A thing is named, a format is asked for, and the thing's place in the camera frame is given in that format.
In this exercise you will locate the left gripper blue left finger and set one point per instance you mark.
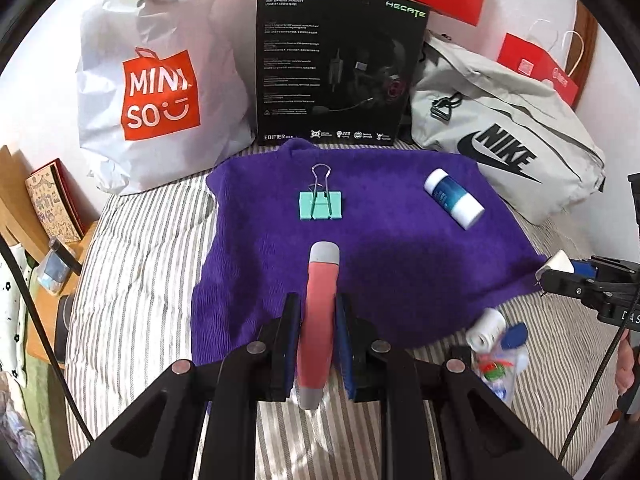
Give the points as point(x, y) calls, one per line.
point(284, 349)

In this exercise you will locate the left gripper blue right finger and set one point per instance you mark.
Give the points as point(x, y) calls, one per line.
point(353, 337)

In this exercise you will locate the pink grey marker tube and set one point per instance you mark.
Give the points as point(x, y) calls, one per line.
point(315, 346)

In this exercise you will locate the white USB charger cube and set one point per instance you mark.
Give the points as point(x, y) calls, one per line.
point(560, 261)

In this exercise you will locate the person right hand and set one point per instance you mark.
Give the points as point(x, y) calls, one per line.
point(624, 376)

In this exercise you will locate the purple towel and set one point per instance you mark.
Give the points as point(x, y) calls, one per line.
point(406, 265)

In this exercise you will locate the teal binder clip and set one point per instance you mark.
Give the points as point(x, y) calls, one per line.
point(319, 202)

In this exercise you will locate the white tape roll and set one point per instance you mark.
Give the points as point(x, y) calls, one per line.
point(486, 331)

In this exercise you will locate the clear pill bottle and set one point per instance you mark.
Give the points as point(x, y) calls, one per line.
point(499, 370)

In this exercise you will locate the white blue cylindrical bottle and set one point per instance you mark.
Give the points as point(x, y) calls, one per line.
point(461, 205)

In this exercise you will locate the grey Nike bag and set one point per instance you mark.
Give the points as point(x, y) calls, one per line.
point(527, 142)

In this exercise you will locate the black headset box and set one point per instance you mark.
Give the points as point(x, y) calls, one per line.
point(335, 71)

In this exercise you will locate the red paper bag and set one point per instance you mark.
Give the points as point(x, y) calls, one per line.
point(529, 57)

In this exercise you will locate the patterned book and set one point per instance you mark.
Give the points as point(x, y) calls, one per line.
point(48, 191)

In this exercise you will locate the white Miniso shopping bag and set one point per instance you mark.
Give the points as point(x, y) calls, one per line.
point(165, 88)

